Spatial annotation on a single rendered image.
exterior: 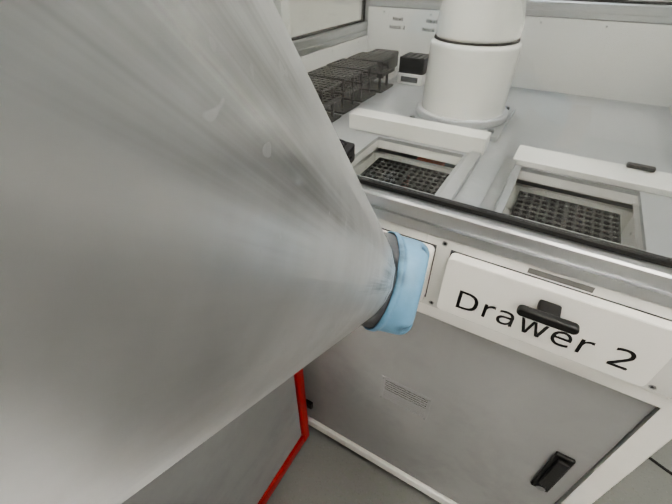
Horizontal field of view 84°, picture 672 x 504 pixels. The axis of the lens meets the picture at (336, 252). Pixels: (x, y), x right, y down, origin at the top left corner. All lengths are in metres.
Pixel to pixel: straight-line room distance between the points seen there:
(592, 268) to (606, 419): 0.31
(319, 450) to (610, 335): 1.01
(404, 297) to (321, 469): 1.15
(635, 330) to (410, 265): 0.40
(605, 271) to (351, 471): 1.02
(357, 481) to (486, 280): 0.92
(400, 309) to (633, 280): 0.38
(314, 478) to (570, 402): 0.84
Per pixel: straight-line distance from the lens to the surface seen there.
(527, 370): 0.74
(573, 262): 0.57
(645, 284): 0.59
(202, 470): 0.83
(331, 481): 1.35
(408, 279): 0.25
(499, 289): 0.58
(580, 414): 0.80
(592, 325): 0.60
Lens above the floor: 1.28
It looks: 39 degrees down
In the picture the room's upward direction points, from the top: straight up
